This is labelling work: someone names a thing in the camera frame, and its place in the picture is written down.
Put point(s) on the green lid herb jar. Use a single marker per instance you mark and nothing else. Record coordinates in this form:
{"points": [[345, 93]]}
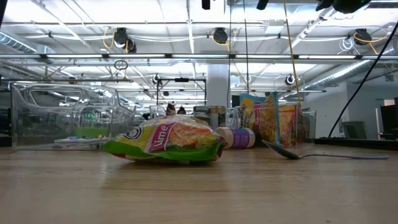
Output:
{"points": [[201, 109]]}

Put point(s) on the silver ventilation duct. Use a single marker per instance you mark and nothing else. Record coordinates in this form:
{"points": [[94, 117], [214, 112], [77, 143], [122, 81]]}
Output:
{"points": [[342, 73], [15, 43]]}

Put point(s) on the tan lid jar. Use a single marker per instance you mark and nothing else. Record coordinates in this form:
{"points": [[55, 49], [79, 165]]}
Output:
{"points": [[218, 109]]}

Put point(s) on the person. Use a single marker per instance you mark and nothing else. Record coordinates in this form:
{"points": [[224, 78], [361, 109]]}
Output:
{"points": [[181, 110]]}

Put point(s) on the lime chili shrimp ramen packet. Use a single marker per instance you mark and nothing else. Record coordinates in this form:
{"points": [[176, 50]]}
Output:
{"points": [[174, 140]]}

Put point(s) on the blue ramen packet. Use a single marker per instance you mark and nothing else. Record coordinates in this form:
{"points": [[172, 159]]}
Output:
{"points": [[259, 118]]}

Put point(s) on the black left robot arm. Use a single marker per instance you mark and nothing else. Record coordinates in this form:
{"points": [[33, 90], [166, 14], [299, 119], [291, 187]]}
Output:
{"points": [[2, 9]]}

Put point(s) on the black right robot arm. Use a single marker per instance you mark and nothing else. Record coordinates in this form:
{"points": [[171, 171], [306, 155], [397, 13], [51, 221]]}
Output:
{"points": [[345, 4]]}

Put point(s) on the white square pillar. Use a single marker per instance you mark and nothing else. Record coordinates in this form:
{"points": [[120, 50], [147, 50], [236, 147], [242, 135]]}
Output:
{"points": [[217, 87]]}

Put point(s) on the black monitor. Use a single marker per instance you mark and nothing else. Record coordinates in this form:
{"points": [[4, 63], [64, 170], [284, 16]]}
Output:
{"points": [[388, 118], [235, 101]]}

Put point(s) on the purple label spice bottle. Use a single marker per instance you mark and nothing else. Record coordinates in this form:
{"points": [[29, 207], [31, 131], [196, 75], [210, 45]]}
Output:
{"points": [[239, 137]]}

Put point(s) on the black camera rig frame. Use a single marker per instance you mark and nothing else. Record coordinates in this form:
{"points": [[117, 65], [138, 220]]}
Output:
{"points": [[181, 80]]}

